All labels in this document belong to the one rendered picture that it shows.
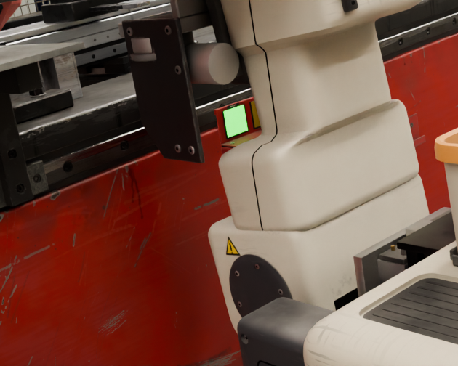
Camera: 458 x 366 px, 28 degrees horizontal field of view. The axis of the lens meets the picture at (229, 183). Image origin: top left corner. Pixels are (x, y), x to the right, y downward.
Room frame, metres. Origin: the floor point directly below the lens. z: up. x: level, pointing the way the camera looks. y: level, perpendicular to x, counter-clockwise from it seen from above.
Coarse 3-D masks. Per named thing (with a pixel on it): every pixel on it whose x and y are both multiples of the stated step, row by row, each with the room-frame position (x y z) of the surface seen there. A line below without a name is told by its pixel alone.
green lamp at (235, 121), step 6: (234, 108) 1.49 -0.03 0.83; (240, 108) 1.50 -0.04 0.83; (228, 114) 1.48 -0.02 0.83; (234, 114) 1.49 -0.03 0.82; (240, 114) 1.50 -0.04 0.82; (228, 120) 1.48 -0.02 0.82; (234, 120) 1.49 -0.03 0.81; (240, 120) 1.50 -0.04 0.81; (228, 126) 1.48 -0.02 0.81; (234, 126) 1.49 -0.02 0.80; (240, 126) 1.50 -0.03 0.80; (246, 126) 1.51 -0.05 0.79; (228, 132) 1.48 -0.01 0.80; (234, 132) 1.49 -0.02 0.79; (240, 132) 1.50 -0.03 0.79
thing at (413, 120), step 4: (412, 116) 2.10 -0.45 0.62; (416, 116) 2.11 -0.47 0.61; (412, 120) 2.09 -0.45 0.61; (416, 120) 2.10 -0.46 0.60; (412, 124) 2.09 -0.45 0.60; (416, 124) 2.10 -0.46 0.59; (412, 128) 2.09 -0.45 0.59; (416, 128) 2.10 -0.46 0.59; (412, 132) 2.09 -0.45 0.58; (416, 132) 2.10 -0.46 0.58; (412, 136) 2.09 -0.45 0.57; (416, 136) 2.10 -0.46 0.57; (424, 136) 2.09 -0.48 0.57; (416, 140) 2.07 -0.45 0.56; (420, 140) 2.08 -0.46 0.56; (424, 140) 2.09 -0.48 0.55; (416, 144) 2.07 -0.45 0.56; (420, 144) 2.08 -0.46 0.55
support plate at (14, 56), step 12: (12, 48) 1.40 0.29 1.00; (24, 48) 1.37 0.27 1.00; (36, 48) 1.34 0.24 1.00; (48, 48) 1.32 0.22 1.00; (60, 48) 1.29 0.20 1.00; (72, 48) 1.30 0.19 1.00; (84, 48) 1.32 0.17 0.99; (0, 60) 1.26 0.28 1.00; (12, 60) 1.24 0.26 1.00; (24, 60) 1.25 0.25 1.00; (36, 60) 1.26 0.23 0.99
